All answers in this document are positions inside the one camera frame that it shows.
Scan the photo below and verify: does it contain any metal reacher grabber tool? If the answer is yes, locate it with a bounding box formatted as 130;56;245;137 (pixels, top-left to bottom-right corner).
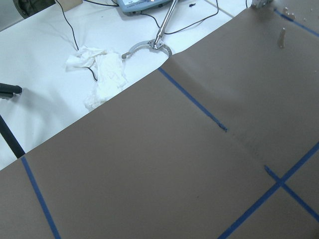
122;0;178;59

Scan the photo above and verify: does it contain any black tripod leg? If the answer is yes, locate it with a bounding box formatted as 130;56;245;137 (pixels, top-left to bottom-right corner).
0;83;25;159

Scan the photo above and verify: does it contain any brown paper table cover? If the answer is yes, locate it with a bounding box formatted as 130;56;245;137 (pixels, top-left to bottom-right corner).
0;9;319;239

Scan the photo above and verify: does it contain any crumpled white tissue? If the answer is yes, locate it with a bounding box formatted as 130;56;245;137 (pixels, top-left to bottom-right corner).
66;46;128;111

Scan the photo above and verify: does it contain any black cable on table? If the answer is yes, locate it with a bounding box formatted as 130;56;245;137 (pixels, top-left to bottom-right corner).
55;0;98;81

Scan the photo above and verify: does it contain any blue teach pendant tablet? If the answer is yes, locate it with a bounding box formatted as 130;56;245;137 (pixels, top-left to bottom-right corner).
117;0;169;13

